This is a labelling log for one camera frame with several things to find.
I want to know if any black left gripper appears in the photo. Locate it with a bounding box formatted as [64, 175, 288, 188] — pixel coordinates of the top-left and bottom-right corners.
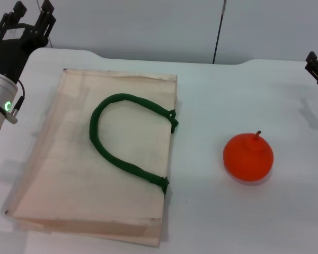
[0, 0, 57, 83]

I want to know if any green rope bag handle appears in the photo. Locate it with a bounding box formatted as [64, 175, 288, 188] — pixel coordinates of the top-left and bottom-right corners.
[89, 92, 180, 196]

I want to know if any beige fabric handbag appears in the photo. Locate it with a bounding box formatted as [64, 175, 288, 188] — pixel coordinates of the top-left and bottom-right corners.
[5, 68, 182, 248]

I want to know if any black vertical pole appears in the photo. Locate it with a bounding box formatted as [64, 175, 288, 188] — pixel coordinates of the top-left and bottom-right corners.
[213, 0, 227, 65]

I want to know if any orange fruit with stem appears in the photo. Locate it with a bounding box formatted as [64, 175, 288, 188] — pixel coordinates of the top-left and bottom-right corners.
[223, 130, 274, 182]

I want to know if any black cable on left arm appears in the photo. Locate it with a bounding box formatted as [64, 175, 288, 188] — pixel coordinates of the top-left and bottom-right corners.
[5, 79, 26, 124]

